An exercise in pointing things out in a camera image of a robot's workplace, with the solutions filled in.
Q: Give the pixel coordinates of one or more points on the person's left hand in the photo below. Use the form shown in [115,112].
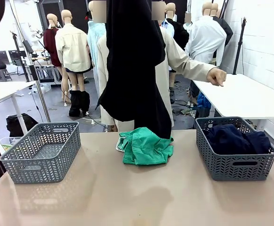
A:
[217,76]

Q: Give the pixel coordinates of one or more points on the black garment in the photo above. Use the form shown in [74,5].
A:
[132,70]

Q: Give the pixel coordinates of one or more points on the green garment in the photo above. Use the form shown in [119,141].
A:
[146,148]

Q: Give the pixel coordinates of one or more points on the person's left forearm beige sleeve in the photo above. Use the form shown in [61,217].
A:
[198,68]

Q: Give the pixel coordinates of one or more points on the blue bag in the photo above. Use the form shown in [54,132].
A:
[203,101]

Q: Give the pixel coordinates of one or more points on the white table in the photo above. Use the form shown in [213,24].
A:
[245,99]
[5,90]

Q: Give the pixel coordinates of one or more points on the mannequin in white shirt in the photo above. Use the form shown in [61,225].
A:
[205,42]

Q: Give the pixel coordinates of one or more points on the black tripod stand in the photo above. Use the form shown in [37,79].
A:
[240,47]

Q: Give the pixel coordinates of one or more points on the mannequin in black jacket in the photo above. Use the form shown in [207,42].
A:
[226,30]
[180,35]

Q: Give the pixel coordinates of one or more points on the person in beige jacket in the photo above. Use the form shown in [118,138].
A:
[174,54]

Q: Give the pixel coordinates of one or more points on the grey plastic woven basket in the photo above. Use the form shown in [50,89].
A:
[236,169]
[42,153]

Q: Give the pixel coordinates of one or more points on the mannequin in light blue fleece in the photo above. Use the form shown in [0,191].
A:
[95,42]

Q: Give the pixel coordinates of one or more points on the mannequin in cream jacket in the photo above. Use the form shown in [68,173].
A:
[73,47]

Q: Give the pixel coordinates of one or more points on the mannequin in dark red dress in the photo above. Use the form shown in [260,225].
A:
[51,44]

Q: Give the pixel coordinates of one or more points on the black bag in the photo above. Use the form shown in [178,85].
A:
[21,124]

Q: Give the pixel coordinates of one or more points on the black light stand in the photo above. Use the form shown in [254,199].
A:
[16,47]

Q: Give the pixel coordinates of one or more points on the black computer monitor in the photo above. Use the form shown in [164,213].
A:
[14,56]

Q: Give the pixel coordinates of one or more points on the black stool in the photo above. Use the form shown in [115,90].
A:
[4,73]

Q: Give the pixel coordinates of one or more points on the clear bin with green item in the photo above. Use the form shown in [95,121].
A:
[7,144]

